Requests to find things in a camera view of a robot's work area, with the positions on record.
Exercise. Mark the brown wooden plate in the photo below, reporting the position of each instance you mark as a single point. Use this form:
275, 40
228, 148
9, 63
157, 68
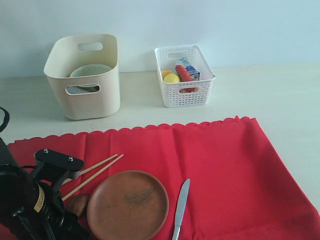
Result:
129, 205

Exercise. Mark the cream plastic bin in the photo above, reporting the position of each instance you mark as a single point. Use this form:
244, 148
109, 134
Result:
85, 97

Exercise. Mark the orange fried food piece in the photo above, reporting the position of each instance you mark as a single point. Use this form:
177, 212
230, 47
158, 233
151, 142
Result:
189, 90

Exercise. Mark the blue white milk carton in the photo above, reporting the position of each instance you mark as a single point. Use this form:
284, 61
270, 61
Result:
195, 75

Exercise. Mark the pale green bowl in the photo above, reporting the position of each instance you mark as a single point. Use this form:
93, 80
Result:
84, 71

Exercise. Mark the yellow lemon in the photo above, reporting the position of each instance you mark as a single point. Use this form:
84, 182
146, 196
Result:
171, 78

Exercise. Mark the wooden chopstick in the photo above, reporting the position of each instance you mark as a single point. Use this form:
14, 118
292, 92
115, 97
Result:
91, 178
97, 165

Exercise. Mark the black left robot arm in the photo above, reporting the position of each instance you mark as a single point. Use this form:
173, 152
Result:
31, 204

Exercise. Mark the silver table knife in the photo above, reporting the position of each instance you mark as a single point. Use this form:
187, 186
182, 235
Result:
180, 208

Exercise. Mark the brown wooden spoon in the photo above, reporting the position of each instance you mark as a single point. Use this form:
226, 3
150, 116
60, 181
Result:
78, 205

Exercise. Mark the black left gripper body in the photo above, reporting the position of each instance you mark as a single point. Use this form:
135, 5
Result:
31, 211

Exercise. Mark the white perforated plastic basket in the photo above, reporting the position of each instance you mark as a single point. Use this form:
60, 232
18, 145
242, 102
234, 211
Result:
165, 60

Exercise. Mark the red scalloped cloth mat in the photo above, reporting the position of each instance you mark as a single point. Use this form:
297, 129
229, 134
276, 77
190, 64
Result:
239, 187

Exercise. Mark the orange cheese block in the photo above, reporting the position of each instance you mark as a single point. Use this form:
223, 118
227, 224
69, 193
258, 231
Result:
164, 73

